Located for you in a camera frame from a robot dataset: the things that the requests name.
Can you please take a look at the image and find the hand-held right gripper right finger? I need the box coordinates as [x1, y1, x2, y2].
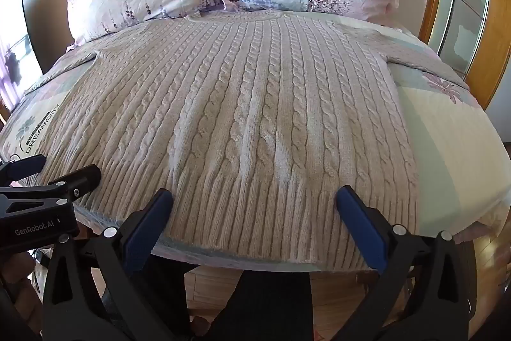
[334, 185, 480, 341]

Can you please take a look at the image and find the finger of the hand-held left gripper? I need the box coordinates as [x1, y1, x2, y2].
[0, 154, 48, 184]
[0, 164, 102, 216]

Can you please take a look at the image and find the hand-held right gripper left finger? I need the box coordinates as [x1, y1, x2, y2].
[42, 187, 189, 341]

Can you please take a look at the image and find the beige cable knit sweater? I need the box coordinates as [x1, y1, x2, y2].
[34, 10, 436, 273]

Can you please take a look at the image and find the person's dark trouser leg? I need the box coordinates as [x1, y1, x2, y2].
[146, 255, 196, 337]
[205, 268, 315, 341]

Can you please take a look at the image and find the dark framed window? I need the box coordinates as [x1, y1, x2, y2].
[0, 0, 42, 118]

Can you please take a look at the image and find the wooden frosted glass cabinet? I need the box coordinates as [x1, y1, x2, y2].
[429, 0, 511, 112]

